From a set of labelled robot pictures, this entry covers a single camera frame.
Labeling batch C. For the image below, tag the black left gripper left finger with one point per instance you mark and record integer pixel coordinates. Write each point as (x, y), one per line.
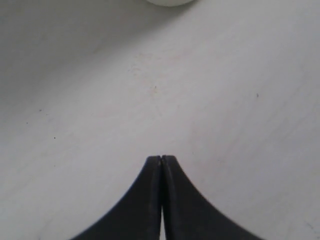
(137, 215)

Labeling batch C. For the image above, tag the cream plastic storage bin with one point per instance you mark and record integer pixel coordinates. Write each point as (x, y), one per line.
(169, 3)

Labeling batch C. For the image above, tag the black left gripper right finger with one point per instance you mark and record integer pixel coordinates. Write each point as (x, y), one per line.
(187, 213)

